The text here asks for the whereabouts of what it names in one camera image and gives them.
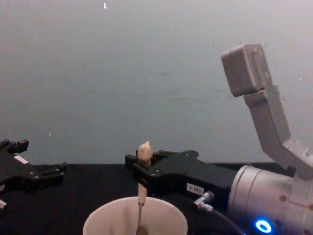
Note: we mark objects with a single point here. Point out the black table cloth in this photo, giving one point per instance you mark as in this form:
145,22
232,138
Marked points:
97,183

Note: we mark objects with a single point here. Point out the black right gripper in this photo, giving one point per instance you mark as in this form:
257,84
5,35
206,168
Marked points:
190,176

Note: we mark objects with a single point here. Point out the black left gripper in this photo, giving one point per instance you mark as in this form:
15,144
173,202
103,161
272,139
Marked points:
19,176

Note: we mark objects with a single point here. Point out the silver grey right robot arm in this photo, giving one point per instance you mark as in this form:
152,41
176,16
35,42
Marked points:
264,191

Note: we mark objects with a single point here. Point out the white paper cup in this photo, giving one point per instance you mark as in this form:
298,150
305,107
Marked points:
110,220

